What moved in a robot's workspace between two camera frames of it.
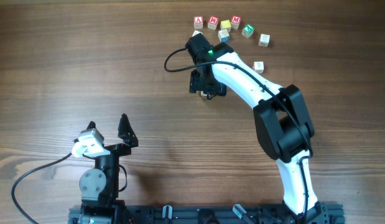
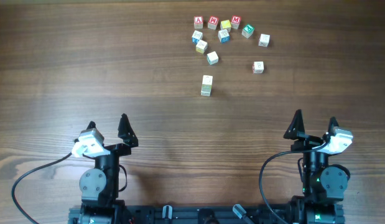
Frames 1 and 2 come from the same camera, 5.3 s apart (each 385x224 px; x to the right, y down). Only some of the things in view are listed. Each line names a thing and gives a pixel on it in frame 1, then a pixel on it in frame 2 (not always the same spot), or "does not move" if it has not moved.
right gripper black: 195,86 -> 306,141
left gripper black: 129,142 does not move
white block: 258,66 does not move
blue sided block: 224,35 does not move
